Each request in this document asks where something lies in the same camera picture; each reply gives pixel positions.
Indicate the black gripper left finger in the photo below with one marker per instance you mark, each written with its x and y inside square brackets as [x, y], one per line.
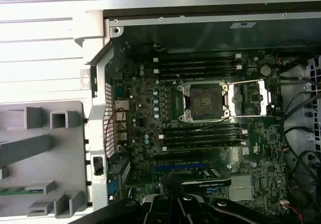
[160, 209]

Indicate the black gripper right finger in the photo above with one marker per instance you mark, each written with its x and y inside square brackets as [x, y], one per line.
[190, 209]

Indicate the thin metal locking lever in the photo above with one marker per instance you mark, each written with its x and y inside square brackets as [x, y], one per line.
[213, 124]
[178, 78]

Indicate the metal socket cover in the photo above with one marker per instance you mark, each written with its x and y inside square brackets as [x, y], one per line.
[262, 98]

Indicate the black graphics card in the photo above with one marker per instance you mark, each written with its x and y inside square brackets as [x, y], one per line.
[205, 181]

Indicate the blue expansion slot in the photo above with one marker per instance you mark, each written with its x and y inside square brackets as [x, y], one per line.
[175, 168]

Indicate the silver chipset heatsink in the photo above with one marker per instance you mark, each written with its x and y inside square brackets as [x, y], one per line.
[240, 187]

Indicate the green motherboard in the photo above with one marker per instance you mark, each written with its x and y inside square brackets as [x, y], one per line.
[263, 138]

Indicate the grey parts rack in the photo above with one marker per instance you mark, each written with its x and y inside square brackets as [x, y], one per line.
[37, 158]

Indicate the green RAM stick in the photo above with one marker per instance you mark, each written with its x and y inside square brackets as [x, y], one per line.
[15, 191]

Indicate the silver coin battery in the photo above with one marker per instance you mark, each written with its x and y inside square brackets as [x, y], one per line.
[265, 70]

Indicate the silver metal drive cage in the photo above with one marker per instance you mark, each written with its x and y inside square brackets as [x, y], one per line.
[314, 96]

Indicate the black open PC case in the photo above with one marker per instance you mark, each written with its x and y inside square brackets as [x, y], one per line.
[225, 33]

